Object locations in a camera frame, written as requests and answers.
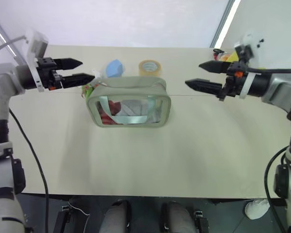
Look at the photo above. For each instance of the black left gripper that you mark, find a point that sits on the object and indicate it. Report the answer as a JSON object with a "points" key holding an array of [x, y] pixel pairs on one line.
{"points": [[46, 72]]}

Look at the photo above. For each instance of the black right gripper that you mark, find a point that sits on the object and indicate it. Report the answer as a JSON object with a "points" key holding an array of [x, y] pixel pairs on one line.
{"points": [[232, 82]]}

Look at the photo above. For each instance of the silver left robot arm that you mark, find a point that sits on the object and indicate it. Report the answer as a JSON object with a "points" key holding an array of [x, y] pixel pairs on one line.
{"points": [[1, 80]]}

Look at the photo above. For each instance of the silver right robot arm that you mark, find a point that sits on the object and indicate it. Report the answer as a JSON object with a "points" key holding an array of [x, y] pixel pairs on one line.
{"points": [[280, 87]]}

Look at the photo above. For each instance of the dark red cloth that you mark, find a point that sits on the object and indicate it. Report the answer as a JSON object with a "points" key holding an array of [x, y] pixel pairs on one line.
{"points": [[111, 106]]}

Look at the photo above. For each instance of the clear green toiletry pouch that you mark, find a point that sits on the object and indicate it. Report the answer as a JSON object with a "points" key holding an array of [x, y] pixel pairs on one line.
{"points": [[135, 86]]}

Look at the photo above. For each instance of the light grey cloth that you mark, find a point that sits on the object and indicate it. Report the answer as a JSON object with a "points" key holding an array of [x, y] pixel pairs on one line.
{"points": [[135, 109]]}

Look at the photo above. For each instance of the green and clear plastic packet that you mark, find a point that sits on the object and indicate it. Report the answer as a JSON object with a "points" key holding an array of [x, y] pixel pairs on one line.
{"points": [[88, 91]]}

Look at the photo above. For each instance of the yellow and colourful small items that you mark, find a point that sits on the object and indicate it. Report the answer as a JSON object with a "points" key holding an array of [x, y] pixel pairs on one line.
{"points": [[229, 57]]}

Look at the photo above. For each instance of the blue sponge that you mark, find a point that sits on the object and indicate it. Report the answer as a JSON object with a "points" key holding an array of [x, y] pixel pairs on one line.
{"points": [[114, 68]]}

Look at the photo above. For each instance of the white light strip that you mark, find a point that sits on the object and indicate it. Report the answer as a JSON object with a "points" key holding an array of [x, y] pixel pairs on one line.
{"points": [[3, 36], [226, 23]]}

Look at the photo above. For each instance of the clear packing tape roll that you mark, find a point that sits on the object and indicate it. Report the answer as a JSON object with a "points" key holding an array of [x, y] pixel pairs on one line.
{"points": [[150, 68]]}

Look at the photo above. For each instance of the white crumpled bag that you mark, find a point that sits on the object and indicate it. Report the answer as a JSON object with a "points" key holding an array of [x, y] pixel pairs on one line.
{"points": [[257, 208]]}

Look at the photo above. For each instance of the dark grey rounded shape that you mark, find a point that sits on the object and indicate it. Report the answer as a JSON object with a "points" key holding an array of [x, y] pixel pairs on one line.
{"points": [[178, 218], [117, 218]]}

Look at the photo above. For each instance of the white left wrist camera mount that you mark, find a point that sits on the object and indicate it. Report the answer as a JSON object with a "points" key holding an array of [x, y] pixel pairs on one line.
{"points": [[36, 44]]}

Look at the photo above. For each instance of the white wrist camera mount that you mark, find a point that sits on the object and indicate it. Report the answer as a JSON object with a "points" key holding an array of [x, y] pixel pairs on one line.
{"points": [[252, 43], [36, 44]]}

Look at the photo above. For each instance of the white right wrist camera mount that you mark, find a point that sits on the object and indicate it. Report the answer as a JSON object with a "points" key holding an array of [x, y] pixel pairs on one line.
{"points": [[252, 43]]}

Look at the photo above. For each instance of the black metal bracket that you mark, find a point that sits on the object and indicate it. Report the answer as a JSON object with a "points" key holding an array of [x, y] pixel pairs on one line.
{"points": [[201, 221], [61, 219]]}

